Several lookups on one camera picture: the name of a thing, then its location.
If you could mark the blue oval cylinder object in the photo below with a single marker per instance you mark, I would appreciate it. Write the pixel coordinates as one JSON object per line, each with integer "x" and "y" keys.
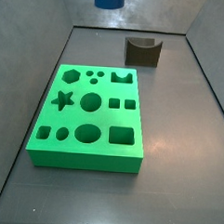
{"x": 109, "y": 4}

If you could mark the green shape sorter block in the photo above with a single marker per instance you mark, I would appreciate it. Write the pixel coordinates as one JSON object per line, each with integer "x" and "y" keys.
{"x": 90, "y": 120}

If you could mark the dark grey curved holder block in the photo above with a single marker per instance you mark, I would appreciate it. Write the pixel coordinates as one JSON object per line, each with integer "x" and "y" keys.
{"x": 142, "y": 52}

